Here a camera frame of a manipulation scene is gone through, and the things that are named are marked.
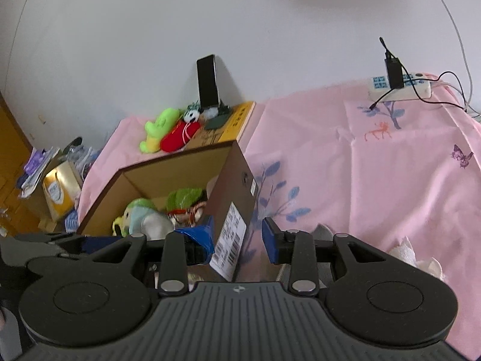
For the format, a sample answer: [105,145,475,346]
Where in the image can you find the teal plush toy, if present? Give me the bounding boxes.
[123,197,175,240]

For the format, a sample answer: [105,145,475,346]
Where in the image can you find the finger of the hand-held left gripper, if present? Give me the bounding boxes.
[81,235,129,257]

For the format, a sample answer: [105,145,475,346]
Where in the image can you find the blue patterned pack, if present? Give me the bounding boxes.
[65,210,80,234]

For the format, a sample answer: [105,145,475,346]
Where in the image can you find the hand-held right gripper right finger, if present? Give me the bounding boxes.
[262,217,388,296]

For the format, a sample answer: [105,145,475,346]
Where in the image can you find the brown cardboard box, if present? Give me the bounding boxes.
[76,140,259,283]

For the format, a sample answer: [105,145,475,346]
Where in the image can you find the thin black charger cable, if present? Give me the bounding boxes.
[369,86,396,112]

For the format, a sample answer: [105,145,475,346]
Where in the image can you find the small panda plush toy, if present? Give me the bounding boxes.
[183,101,202,124]

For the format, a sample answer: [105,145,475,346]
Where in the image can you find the black smartphone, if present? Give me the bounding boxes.
[196,54,221,110]

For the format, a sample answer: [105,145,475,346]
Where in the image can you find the dark green phone stand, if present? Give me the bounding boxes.
[204,100,231,131]

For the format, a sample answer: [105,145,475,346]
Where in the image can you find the pink printed bedsheet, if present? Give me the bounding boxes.
[77,68,481,358]

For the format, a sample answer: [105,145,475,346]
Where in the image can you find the flat yellow carton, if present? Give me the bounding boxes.
[186,101,257,147]

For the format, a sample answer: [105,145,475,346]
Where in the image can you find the black charger adapter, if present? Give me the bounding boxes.
[383,54,403,90]

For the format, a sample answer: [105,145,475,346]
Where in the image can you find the red plush toy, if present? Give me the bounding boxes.
[160,119,201,153]

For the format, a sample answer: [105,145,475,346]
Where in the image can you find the white power strip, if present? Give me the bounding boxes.
[367,71,434,102]

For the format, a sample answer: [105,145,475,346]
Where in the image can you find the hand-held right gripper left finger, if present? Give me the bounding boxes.
[89,215,216,298]

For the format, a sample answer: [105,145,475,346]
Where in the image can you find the looped black cable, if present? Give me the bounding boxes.
[403,69,471,114]

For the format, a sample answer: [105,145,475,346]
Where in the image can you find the yellow gift bag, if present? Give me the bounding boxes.
[42,161,84,222]

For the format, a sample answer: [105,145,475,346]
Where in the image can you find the grey cable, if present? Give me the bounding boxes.
[423,0,481,118]

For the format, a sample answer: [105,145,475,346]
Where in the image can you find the leafy green plush toy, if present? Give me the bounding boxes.
[165,187,207,213]

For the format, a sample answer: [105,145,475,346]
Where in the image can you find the green cream smiling plush toy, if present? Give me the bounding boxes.
[112,216,130,238]

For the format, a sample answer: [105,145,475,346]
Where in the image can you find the pile of purple packets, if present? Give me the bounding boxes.
[17,147,63,198]

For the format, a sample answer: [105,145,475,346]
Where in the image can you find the yellow green plush toy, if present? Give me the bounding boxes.
[139,107,182,155]

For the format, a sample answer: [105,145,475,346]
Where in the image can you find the cream orange patterned plush toy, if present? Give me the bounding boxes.
[168,202,208,229]

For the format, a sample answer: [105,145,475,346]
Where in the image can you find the wooden cabinet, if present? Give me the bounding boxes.
[0,92,36,237]

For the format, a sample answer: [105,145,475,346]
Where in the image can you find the clear plastic bags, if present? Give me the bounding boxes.
[63,137,101,182]

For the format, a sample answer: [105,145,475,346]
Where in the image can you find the grey cream plush toy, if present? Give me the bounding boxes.
[278,223,446,283]

